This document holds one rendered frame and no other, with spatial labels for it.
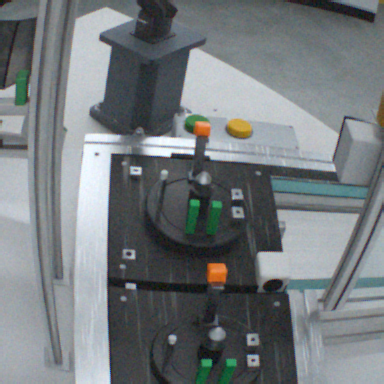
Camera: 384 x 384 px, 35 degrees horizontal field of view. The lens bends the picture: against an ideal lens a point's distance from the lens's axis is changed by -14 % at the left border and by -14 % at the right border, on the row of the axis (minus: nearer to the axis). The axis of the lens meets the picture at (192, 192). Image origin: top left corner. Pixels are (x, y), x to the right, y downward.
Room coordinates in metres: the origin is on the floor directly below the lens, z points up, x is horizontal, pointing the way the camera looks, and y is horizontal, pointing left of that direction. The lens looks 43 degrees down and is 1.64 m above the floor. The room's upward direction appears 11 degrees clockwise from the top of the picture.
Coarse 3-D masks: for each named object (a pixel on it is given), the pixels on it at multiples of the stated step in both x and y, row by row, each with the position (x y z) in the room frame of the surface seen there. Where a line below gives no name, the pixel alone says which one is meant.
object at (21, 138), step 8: (0, 120) 0.75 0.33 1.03; (24, 120) 0.55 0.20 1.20; (0, 128) 0.75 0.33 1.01; (24, 128) 0.54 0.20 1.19; (64, 128) 0.74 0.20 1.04; (0, 136) 0.56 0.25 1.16; (8, 136) 0.55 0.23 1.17; (16, 136) 0.53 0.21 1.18; (24, 136) 0.54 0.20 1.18; (64, 136) 0.75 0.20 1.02; (8, 144) 0.65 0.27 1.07; (24, 144) 0.61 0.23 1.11
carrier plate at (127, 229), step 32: (128, 160) 0.77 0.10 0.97; (160, 160) 0.78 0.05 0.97; (192, 160) 0.80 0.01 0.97; (128, 192) 0.71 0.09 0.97; (256, 192) 0.76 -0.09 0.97; (128, 224) 0.64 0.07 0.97; (256, 224) 0.69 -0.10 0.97; (160, 256) 0.60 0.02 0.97; (192, 256) 0.61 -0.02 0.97; (224, 256) 0.62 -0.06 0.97; (160, 288) 0.56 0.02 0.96; (192, 288) 0.56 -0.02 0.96; (256, 288) 0.58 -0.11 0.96
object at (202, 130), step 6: (198, 126) 0.75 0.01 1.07; (204, 126) 0.75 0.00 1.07; (210, 126) 0.75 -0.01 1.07; (198, 132) 0.75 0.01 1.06; (204, 132) 0.75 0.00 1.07; (198, 138) 0.74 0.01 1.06; (204, 138) 0.73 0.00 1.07; (198, 144) 0.74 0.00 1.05; (204, 144) 0.75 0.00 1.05; (198, 150) 0.74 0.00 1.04; (204, 150) 0.74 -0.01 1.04; (198, 156) 0.74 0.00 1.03; (204, 156) 0.74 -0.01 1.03; (198, 162) 0.74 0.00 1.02; (192, 168) 0.74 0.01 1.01; (198, 168) 0.73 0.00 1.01; (192, 174) 0.73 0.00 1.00
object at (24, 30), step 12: (0, 24) 0.49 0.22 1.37; (12, 24) 0.49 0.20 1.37; (24, 24) 0.50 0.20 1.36; (0, 36) 0.48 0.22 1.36; (12, 36) 0.48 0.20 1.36; (24, 36) 0.51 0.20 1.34; (0, 48) 0.48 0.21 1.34; (12, 48) 0.48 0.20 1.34; (24, 48) 0.51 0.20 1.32; (0, 60) 0.47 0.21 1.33; (12, 60) 0.48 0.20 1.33; (24, 60) 0.52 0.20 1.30; (0, 72) 0.47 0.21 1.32; (12, 72) 0.48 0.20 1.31; (0, 84) 0.46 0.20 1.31; (12, 84) 0.48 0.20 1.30
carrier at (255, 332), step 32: (128, 320) 0.48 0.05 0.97; (160, 320) 0.49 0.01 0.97; (192, 320) 0.48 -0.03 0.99; (224, 320) 0.49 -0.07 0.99; (256, 320) 0.51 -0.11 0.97; (288, 320) 0.52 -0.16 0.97; (128, 352) 0.42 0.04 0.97; (160, 352) 0.42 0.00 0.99; (192, 352) 0.43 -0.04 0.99; (224, 352) 0.44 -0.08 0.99; (256, 352) 0.44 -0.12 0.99; (288, 352) 0.46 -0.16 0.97
